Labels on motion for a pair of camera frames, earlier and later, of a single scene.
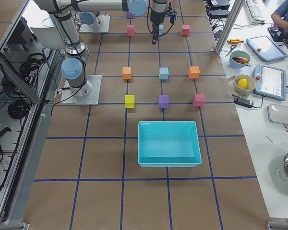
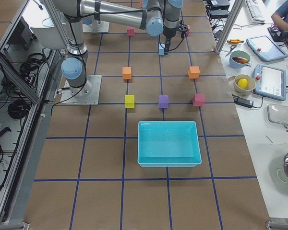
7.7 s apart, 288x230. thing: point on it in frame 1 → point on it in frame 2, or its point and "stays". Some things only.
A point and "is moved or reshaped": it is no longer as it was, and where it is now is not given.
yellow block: x=129 y=100 stays
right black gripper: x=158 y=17 → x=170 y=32
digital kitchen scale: x=282 y=114 stays
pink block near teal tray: x=198 y=99 stays
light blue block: x=161 y=30 is moved or reshaped
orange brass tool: x=234 y=41 stays
